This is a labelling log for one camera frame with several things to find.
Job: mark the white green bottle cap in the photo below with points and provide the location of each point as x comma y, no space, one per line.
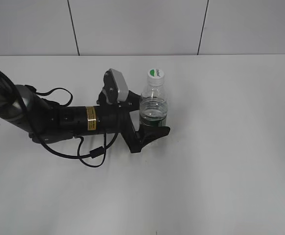
156,77

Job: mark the clear plastic water bottle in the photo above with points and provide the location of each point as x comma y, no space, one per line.
153,104

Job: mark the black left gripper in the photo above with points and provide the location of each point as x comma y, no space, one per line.
115,118

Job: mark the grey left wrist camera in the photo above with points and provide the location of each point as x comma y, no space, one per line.
115,88

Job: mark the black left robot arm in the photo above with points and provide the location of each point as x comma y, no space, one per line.
49,122

